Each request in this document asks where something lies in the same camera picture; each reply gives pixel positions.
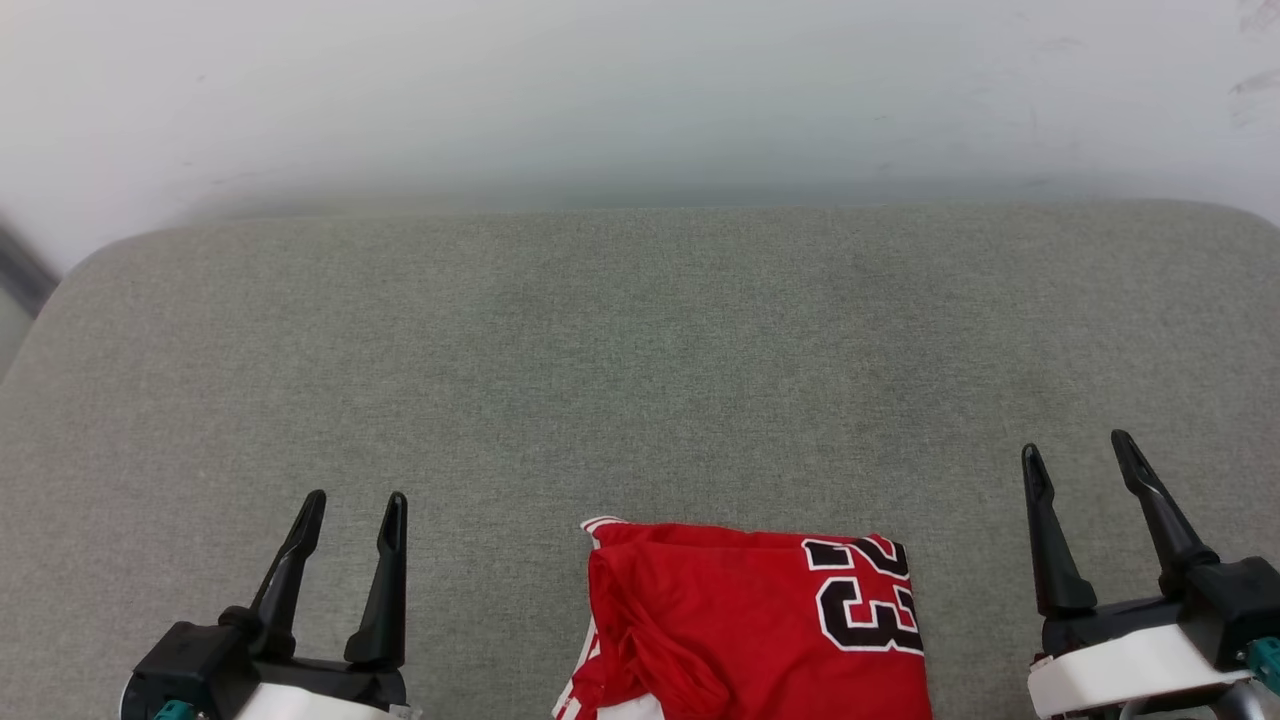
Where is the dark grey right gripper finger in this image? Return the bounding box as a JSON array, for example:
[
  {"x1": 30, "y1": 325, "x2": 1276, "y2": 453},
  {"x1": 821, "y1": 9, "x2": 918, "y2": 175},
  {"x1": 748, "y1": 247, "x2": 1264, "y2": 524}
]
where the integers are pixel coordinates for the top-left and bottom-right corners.
[
  {"x1": 1021, "y1": 444, "x2": 1098, "y2": 618},
  {"x1": 1111, "y1": 430, "x2": 1221, "y2": 599}
]

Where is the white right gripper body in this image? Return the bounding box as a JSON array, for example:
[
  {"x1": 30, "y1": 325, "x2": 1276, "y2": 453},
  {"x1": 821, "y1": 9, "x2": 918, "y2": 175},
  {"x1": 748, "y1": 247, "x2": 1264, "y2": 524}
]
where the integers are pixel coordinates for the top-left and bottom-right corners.
[{"x1": 1027, "y1": 597, "x2": 1253, "y2": 720}]

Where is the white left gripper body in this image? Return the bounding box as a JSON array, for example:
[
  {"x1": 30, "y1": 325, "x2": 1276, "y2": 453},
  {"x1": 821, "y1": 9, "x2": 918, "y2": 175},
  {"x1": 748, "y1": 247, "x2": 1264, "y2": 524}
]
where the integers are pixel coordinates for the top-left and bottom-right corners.
[{"x1": 233, "y1": 655, "x2": 423, "y2": 720}]

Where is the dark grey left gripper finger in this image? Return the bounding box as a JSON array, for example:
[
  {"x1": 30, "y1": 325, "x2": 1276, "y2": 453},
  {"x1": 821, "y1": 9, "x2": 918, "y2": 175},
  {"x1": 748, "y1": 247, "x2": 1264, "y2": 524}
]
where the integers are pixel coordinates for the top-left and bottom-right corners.
[
  {"x1": 218, "y1": 489, "x2": 328, "y2": 661},
  {"x1": 344, "y1": 491, "x2": 409, "y2": 671}
]

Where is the red basketball jersey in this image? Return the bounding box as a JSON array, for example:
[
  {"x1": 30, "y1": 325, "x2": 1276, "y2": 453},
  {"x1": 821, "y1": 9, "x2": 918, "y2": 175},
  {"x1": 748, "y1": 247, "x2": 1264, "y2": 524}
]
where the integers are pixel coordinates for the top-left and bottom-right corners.
[{"x1": 553, "y1": 516, "x2": 933, "y2": 720}]

